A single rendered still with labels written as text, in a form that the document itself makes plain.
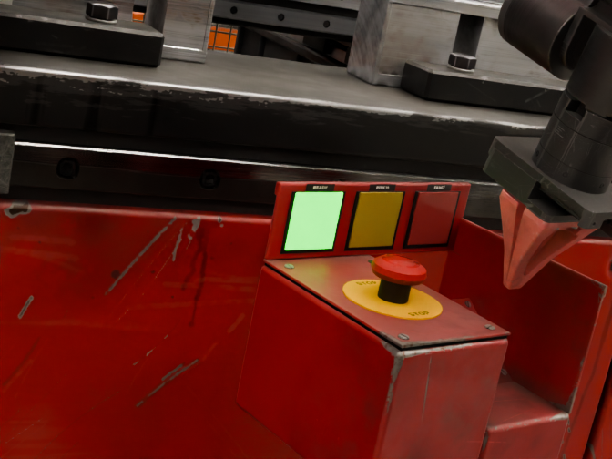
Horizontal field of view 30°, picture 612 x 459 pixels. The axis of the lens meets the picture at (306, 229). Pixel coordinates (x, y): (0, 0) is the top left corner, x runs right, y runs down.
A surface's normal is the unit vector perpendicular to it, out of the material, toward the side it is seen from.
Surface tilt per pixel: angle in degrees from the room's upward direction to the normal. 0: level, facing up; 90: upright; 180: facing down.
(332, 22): 90
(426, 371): 90
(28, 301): 90
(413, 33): 90
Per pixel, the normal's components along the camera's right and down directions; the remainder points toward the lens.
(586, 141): -0.36, 0.32
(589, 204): 0.33, -0.83
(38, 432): 0.39, 0.33
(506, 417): 0.19, -0.94
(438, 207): 0.59, 0.33
